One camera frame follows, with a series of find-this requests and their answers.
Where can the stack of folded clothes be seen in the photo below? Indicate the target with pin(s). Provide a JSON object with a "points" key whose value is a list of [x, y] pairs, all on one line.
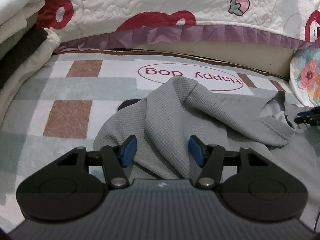
{"points": [[22, 47]]}

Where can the beige bed base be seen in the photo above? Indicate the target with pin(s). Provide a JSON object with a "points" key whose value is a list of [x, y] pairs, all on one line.
{"points": [[225, 52]]}

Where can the printed dog rug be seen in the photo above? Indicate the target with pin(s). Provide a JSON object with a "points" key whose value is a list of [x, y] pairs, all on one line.
{"points": [[75, 90]]}

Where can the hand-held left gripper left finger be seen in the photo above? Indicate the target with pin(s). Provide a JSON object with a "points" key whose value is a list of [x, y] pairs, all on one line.
{"points": [[128, 151]]}

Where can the grey waffle shirt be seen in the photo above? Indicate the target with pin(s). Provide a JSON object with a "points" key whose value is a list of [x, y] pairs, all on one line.
{"points": [[175, 110]]}

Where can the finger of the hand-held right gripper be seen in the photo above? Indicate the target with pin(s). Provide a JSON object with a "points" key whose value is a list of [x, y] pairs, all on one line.
{"points": [[310, 113], [307, 120]]}

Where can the beige folded garment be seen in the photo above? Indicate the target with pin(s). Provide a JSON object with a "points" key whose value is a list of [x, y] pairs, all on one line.
{"points": [[15, 28]]}

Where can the quilted strawberry print bedspread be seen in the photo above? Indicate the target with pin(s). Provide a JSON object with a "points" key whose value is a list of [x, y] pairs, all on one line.
{"points": [[175, 0]]}

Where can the cream folded garment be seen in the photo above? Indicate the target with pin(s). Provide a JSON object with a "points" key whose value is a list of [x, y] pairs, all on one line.
{"points": [[30, 65]]}

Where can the floral print pillow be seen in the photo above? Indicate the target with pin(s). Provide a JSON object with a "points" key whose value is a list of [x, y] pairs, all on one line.
{"points": [[306, 77]]}

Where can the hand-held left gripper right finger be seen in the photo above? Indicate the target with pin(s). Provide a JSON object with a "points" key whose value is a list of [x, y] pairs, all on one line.
{"points": [[196, 152]]}

